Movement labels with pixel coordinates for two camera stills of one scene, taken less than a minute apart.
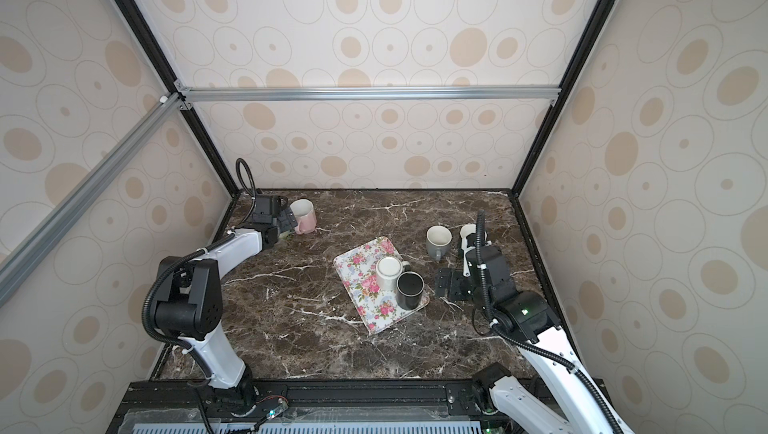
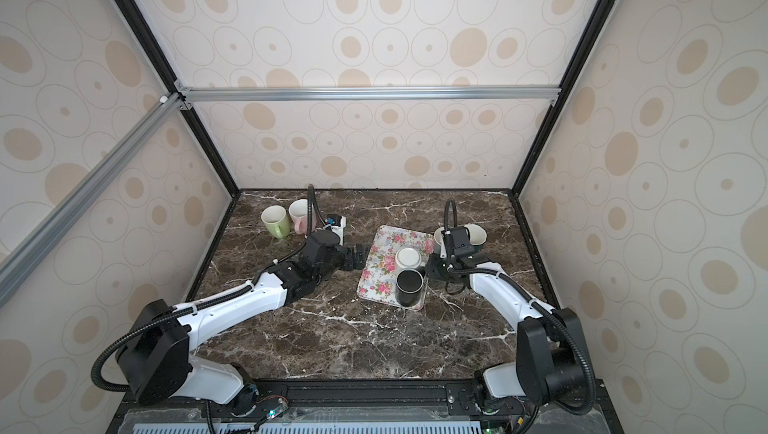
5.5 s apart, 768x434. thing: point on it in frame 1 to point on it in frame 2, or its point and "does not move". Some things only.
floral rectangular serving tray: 356,269 to 378,279
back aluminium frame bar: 369,93 does not move
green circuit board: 282,407 does not move
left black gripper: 286,219 to 350,263
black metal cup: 409,290 does not move
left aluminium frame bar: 28,250 does not move
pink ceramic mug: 304,214 does not move
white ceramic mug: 387,271 to 408,257
